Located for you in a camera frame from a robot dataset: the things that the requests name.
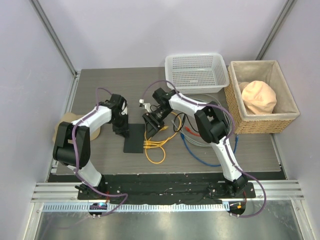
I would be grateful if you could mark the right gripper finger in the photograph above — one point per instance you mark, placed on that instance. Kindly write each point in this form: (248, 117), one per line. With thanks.
(151, 129)
(156, 122)

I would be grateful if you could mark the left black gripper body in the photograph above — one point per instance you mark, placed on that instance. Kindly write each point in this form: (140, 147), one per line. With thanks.
(121, 122)

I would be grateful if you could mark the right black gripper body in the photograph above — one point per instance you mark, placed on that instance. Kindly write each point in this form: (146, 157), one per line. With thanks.
(160, 112)

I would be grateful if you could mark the black network switch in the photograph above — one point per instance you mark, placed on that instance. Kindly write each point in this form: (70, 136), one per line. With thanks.
(134, 143)

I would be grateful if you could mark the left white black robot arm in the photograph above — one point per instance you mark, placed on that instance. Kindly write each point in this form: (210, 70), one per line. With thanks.
(72, 146)

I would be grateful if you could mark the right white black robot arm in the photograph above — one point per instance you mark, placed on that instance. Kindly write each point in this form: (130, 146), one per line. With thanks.
(212, 127)

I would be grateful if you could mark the white plastic perforated basket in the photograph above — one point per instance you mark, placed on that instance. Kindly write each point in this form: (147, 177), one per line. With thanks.
(196, 73)

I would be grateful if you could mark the peach cloth hat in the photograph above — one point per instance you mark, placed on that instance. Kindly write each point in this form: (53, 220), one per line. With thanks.
(258, 97)

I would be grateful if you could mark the wicker basket with liner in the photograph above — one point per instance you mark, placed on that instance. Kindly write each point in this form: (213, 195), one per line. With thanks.
(268, 71)

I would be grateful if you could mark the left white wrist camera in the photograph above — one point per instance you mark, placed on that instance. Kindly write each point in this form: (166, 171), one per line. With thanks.
(124, 109)

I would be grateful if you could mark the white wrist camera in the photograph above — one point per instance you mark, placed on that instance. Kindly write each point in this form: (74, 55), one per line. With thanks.
(145, 105)
(124, 109)

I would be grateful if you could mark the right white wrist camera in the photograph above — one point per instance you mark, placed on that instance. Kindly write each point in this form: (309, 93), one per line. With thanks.
(145, 105)

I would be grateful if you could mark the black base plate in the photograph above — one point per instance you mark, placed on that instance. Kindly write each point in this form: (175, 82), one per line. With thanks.
(173, 184)

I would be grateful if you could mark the aluminium rail frame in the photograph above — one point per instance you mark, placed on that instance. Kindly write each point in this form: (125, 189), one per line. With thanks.
(265, 210)

